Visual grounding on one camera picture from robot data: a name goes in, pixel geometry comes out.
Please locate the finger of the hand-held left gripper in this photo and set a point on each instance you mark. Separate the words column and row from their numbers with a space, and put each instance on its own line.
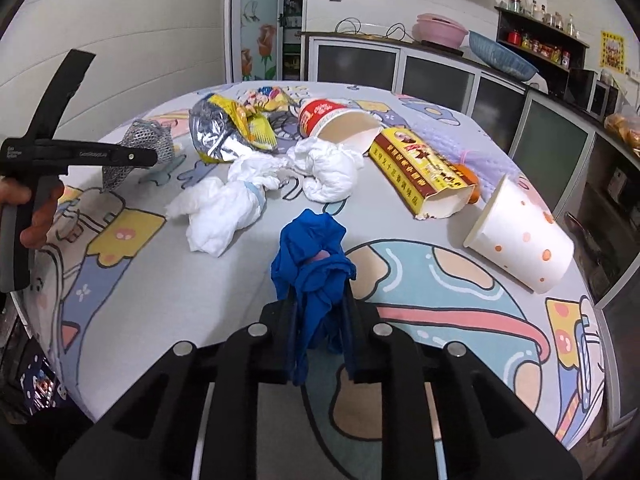
column 137, row 156

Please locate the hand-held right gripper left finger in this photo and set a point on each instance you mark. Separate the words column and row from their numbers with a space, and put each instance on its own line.
column 280, row 330

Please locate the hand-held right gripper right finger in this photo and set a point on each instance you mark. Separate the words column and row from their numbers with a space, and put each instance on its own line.
column 361, row 332

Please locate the silver mesh scrubber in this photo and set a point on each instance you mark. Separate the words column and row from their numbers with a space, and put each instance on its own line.
column 145, row 135

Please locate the blue rubber glove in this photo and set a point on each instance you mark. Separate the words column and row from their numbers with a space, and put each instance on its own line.
column 310, row 260

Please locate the red paper cup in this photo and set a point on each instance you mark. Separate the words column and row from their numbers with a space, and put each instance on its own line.
column 325, row 115

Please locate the person's left hand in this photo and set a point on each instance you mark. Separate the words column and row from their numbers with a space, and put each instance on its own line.
column 40, row 225

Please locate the silver foil snack bag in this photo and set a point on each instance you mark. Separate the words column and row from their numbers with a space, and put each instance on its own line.
column 215, row 130

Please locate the white crumpled tissue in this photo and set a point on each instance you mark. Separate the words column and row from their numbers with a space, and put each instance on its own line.
column 215, row 215
column 330, row 170
column 255, row 167

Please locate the yellow snack packet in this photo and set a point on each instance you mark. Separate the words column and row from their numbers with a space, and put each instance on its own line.
column 255, row 127

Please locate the cartoon printed tablecloth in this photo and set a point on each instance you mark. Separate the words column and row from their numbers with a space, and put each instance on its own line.
column 150, row 285

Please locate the colourful candy wrapper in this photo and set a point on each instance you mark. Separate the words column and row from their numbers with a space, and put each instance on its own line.
column 268, row 94

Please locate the yellow and red carton box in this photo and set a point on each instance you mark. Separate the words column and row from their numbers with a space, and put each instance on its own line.
column 420, row 170

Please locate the door with flower stickers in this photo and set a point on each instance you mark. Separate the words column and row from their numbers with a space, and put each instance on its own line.
column 260, row 25

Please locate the white dotted paper cup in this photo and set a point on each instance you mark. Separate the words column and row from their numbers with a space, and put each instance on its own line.
column 520, row 240

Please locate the small orange round object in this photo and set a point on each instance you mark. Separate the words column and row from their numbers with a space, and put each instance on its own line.
column 472, row 182

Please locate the glass-door kitchen cabinet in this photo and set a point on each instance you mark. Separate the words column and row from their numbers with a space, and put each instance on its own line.
column 440, row 80

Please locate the blue woven basket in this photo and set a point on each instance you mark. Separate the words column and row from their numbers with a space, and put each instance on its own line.
column 502, row 57

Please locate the pink plastic basin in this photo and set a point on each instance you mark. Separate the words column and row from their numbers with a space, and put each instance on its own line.
column 440, row 30

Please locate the bag of bread buns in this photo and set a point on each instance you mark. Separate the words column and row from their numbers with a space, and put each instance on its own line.
column 625, row 130

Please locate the row of red spice jars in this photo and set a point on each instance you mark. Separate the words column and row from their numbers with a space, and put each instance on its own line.
column 540, row 50

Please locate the microwave oven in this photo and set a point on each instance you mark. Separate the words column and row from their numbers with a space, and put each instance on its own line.
column 600, row 95

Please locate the row of glass jars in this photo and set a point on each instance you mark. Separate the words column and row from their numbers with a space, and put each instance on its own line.
column 542, row 15

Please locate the black wall shelf rack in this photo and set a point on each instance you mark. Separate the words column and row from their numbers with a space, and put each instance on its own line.
column 580, row 47

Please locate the yellow wall poster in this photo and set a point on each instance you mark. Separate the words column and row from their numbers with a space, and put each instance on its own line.
column 613, row 51

